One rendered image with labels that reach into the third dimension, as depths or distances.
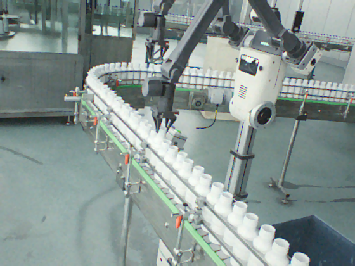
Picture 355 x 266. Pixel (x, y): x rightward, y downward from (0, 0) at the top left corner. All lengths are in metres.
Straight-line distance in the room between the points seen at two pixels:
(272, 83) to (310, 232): 0.72
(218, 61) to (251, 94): 3.59
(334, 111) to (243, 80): 1.82
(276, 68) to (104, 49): 5.01
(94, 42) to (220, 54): 2.30
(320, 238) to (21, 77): 3.65
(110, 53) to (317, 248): 5.56
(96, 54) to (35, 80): 2.28
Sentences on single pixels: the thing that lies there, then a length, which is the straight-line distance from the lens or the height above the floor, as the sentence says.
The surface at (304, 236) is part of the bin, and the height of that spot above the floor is 0.85.
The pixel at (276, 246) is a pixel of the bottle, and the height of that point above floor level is 1.16.
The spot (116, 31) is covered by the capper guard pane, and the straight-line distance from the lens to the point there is 6.63.
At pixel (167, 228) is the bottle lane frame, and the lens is 1.37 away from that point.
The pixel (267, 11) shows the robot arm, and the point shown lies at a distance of 1.56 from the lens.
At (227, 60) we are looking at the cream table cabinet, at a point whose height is 0.93.
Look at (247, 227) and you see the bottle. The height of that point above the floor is 1.14.
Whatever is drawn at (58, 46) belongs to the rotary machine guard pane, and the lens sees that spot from 4.46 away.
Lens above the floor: 1.70
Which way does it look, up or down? 21 degrees down
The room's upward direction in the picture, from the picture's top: 8 degrees clockwise
